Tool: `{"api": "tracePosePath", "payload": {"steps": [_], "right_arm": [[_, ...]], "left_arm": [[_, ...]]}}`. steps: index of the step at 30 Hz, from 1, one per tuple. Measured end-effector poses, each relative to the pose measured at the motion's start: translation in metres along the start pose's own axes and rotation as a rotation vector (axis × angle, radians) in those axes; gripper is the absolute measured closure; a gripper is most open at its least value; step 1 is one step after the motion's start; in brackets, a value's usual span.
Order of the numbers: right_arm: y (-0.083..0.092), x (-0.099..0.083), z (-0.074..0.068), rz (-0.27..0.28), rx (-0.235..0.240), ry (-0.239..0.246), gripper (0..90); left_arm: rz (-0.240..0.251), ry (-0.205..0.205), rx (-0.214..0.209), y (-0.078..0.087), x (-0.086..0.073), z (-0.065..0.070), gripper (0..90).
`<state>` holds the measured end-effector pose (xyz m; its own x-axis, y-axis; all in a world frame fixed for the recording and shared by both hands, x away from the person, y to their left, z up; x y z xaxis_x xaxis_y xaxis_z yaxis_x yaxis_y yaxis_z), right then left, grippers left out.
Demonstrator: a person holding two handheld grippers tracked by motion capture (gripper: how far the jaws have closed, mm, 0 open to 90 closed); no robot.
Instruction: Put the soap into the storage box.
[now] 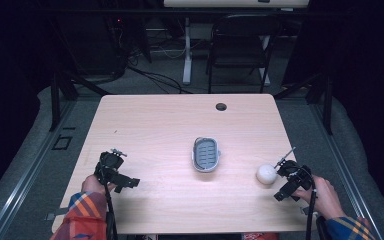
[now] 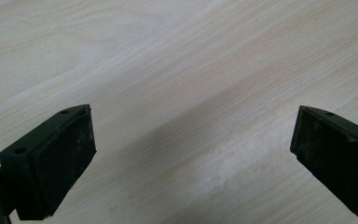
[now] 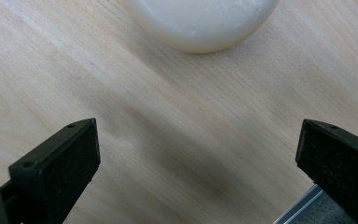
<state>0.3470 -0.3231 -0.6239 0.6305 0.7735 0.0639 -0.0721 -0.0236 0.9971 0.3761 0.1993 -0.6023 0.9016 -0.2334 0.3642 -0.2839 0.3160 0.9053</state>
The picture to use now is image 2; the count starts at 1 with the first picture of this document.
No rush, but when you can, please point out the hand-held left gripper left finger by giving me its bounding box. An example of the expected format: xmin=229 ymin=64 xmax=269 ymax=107
xmin=0 ymin=104 xmax=98 ymax=221

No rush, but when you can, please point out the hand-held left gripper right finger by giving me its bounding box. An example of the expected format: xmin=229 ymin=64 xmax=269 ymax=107
xmin=289 ymin=105 xmax=358 ymax=222

